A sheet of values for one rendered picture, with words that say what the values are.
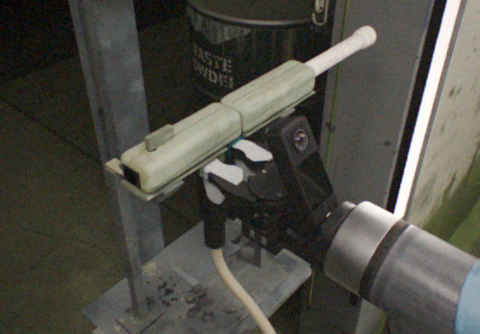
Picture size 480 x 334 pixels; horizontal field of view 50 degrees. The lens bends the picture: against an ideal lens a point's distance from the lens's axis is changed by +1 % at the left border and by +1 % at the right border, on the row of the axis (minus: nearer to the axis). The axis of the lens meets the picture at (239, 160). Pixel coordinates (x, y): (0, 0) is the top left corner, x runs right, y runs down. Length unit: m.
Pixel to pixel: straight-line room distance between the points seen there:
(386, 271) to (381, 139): 0.60
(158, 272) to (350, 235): 0.45
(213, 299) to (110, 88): 0.37
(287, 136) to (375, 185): 0.65
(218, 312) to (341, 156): 0.49
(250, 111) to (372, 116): 0.48
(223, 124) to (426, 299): 0.28
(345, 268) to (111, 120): 0.38
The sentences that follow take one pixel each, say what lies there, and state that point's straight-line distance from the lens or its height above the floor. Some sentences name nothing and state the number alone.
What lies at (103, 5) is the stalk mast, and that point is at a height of 1.24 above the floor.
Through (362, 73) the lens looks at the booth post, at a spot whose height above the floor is 1.00.
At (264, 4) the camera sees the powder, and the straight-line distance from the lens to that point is 1.75.
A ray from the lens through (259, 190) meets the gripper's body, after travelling 0.57.
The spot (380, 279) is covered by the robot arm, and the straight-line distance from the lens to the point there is 0.52.
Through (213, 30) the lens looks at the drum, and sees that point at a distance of 1.64.
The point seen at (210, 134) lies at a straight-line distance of 0.58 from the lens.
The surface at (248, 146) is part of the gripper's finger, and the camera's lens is 0.63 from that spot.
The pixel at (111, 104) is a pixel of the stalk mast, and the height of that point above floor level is 1.11.
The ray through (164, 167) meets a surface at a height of 1.13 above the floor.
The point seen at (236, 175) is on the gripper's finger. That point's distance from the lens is 0.59.
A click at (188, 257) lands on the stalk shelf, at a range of 0.92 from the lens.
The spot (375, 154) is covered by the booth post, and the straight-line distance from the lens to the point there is 1.11.
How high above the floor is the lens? 1.47
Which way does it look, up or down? 37 degrees down
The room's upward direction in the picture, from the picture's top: straight up
